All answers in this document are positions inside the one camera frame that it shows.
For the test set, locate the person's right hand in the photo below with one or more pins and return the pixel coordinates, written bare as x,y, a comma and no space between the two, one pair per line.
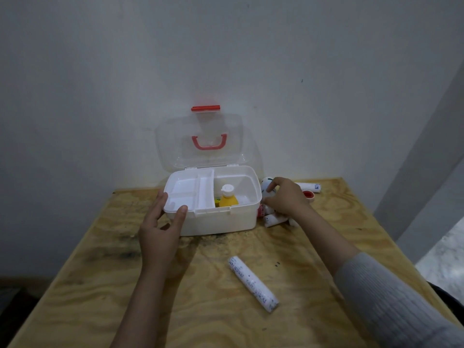
290,199

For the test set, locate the person's left hand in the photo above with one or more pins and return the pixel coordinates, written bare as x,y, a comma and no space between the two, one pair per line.
157,242

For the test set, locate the red tape roll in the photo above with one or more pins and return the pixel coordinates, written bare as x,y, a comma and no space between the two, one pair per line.
259,211
309,194

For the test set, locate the short white gauze roll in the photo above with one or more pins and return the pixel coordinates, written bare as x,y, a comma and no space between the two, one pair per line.
275,221

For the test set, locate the white bottle green label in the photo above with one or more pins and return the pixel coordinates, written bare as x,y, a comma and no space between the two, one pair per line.
266,184

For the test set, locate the yellow bottle white cap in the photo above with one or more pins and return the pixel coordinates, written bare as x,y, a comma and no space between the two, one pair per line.
228,201

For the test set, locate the green and yellow medicine box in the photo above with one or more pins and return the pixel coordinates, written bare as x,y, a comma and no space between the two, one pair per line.
217,202

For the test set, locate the long printed white gauze roll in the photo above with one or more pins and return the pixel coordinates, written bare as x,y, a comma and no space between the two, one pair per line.
253,284

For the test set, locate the person's left forearm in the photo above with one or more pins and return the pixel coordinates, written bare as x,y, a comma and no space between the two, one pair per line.
145,308

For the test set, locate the person's right forearm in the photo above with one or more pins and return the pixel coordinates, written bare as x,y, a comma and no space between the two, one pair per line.
326,239

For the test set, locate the wooden table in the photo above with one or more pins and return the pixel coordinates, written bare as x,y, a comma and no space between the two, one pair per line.
217,322

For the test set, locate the grey knit sweater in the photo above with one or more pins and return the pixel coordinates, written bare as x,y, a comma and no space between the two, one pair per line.
391,308

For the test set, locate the black mesh wastebasket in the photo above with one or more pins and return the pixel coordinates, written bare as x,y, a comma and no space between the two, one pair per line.
449,300

